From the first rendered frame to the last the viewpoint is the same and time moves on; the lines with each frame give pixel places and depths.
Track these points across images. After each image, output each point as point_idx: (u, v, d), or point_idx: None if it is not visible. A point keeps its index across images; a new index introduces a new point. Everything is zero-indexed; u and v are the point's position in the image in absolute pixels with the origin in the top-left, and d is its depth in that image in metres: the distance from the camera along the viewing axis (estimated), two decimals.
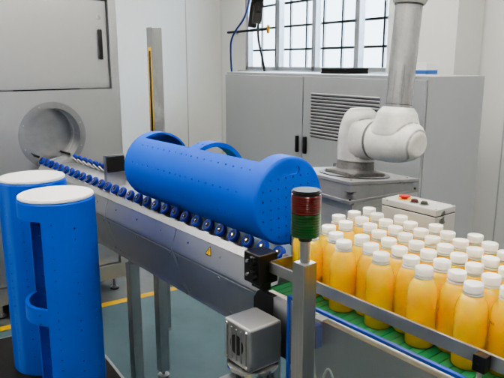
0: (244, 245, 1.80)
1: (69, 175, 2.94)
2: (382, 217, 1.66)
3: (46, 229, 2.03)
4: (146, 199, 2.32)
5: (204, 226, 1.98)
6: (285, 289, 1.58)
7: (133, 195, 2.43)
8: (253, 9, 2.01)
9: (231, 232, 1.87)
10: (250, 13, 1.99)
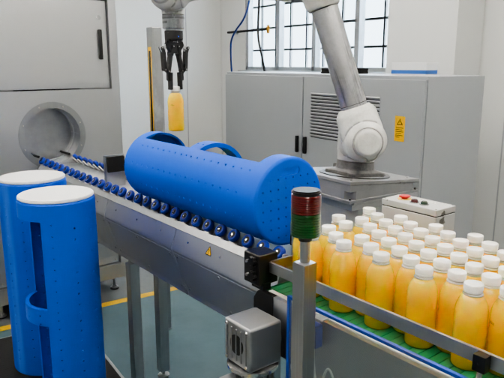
0: (244, 245, 1.80)
1: (69, 175, 2.94)
2: (382, 217, 1.66)
3: (46, 229, 2.03)
4: (146, 199, 2.32)
5: (204, 226, 1.98)
6: (285, 289, 1.58)
7: (133, 195, 2.43)
8: (166, 73, 2.30)
9: (231, 232, 1.87)
10: (172, 79, 2.30)
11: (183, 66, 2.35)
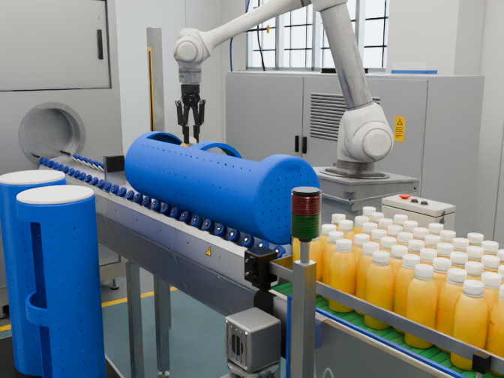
0: (244, 245, 1.80)
1: (69, 175, 2.94)
2: (382, 217, 1.66)
3: (46, 229, 2.03)
4: (146, 199, 2.32)
5: (204, 226, 1.98)
6: (285, 289, 1.58)
7: (133, 195, 2.43)
8: (183, 127, 2.26)
9: (231, 232, 1.87)
10: (189, 132, 2.26)
11: (199, 118, 2.31)
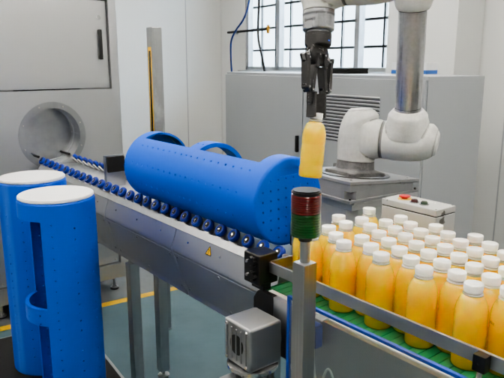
0: (244, 245, 1.80)
1: (69, 175, 2.94)
2: (321, 115, 1.57)
3: (46, 229, 2.03)
4: (146, 199, 2.32)
5: (204, 226, 1.98)
6: (285, 289, 1.58)
7: (133, 195, 2.43)
8: (307, 93, 1.56)
9: (231, 232, 1.87)
10: (316, 100, 1.57)
11: None
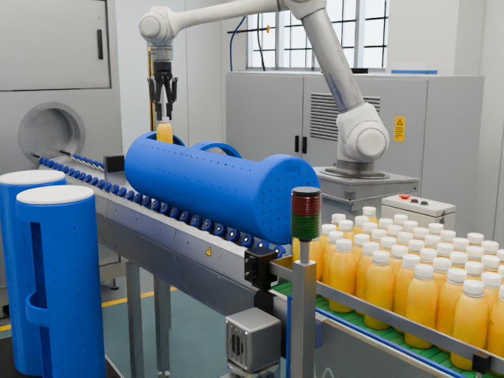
0: (244, 245, 1.80)
1: (69, 175, 2.94)
2: (166, 119, 2.31)
3: (46, 229, 2.03)
4: (146, 199, 2.32)
5: (204, 226, 1.98)
6: (285, 289, 1.58)
7: (133, 195, 2.43)
8: (155, 105, 2.29)
9: (231, 232, 1.87)
10: (161, 109, 2.29)
11: (172, 97, 2.34)
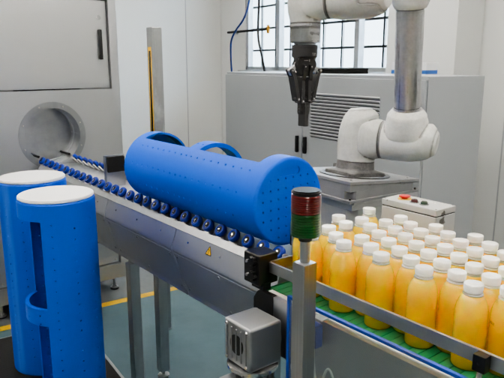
0: (244, 245, 1.80)
1: (69, 175, 2.94)
2: None
3: (46, 229, 2.03)
4: (146, 199, 2.32)
5: (204, 226, 1.98)
6: (285, 289, 1.58)
7: (133, 195, 2.43)
8: (308, 104, 1.70)
9: (231, 232, 1.87)
10: None
11: (298, 94, 1.66)
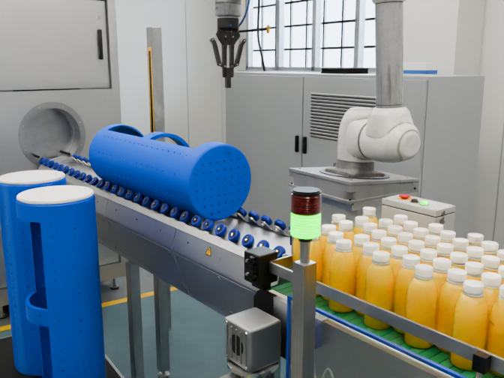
0: (247, 234, 1.82)
1: (69, 175, 2.94)
2: None
3: (46, 229, 2.03)
4: (145, 202, 2.32)
5: (205, 227, 1.97)
6: (285, 289, 1.58)
7: (130, 190, 2.46)
8: (222, 69, 1.99)
9: (230, 233, 1.87)
10: (229, 75, 1.98)
11: (235, 61, 2.00)
